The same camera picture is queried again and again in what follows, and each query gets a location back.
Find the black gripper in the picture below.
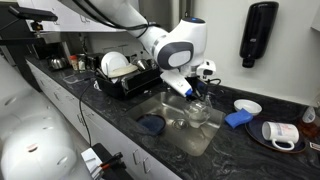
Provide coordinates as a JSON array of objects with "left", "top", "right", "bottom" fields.
[{"left": 188, "top": 77, "right": 214, "bottom": 108}]

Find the clear glass cup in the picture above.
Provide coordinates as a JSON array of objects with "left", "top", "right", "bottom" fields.
[{"left": 183, "top": 98, "right": 214, "bottom": 130}]

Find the sink drain strainer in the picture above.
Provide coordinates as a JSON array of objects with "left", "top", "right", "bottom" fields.
[{"left": 172, "top": 118, "right": 188, "bottom": 131}]

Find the stainless steel sink basin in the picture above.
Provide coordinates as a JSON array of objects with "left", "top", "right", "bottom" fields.
[{"left": 125, "top": 91, "right": 227, "bottom": 158}]

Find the blue sponge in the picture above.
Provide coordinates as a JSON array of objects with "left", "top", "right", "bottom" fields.
[{"left": 224, "top": 108, "right": 255, "bottom": 130}]

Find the small white bowl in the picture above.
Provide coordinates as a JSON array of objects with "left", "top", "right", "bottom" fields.
[{"left": 233, "top": 98, "right": 263, "bottom": 117}]

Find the dark blue plate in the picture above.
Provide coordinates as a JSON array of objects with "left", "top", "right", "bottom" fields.
[{"left": 136, "top": 113, "right": 167, "bottom": 136}]

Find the large dark plate brown rim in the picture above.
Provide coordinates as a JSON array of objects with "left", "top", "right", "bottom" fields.
[{"left": 244, "top": 117, "right": 308, "bottom": 155}]

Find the black dish rack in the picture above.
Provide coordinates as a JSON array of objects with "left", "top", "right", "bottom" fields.
[{"left": 94, "top": 65, "right": 164, "bottom": 100}]

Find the white mug with print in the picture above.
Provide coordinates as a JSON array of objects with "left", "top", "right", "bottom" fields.
[{"left": 261, "top": 121, "right": 300, "bottom": 152}]

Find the white plate in rack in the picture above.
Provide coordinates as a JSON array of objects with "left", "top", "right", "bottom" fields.
[{"left": 100, "top": 51, "right": 138, "bottom": 80}]

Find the steel paper towel dispenser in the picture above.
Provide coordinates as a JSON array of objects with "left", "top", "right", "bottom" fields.
[{"left": 138, "top": 0, "right": 194, "bottom": 31}]

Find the white base cabinet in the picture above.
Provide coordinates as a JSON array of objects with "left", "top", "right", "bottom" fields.
[{"left": 25, "top": 59, "right": 183, "bottom": 180}]

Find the dish soap bottle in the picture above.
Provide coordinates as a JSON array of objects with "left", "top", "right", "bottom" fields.
[{"left": 301, "top": 105, "right": 320, "bottom": 138}]

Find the small glass jar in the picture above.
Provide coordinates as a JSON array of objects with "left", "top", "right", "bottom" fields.
[{"left": 78, "top": 53, "right": 88, "bottom": 72}]

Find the white paper sheet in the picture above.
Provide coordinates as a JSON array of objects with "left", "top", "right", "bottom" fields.
[{"left": 80, "top": 147, "right": 105, "bottom": 180}]

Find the red lid spice jar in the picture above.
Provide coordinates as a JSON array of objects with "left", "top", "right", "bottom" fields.
[{"left": 69, "top": 54, "right": 80, "bottom": 71}]

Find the steel kettle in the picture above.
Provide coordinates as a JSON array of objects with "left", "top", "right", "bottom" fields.
[{"left": 47, "top": 55, "right": 68, "bottom": 71}]

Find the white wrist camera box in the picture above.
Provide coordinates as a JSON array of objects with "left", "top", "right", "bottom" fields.
[{"left": 195, "top": 59, "right": 218, "bottom": 81}]

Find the black wall soap dispenser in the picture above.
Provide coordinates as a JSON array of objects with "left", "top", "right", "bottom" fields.
[{"left": 239, "top": 1, "right": 280, "bottom": 69}]

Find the red handled tool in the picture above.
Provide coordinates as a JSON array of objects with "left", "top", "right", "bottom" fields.
[{"left": 99, "top": 151, "right": 124, "bottom": 168}]

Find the black robot mount plate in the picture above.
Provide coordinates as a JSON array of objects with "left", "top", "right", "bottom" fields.
[{"left": 91, "top": 142, "right": 135, "bottom": 180}]

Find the black cable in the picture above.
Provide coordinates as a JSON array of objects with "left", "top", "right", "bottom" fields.
[{"left": 78, "top": 77, "right": 98, "bottom": 148}]

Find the black camera on stand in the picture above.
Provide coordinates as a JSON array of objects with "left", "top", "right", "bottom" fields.
[{"left": 7, "top": 5, "right": 59, "bottom": 32}]

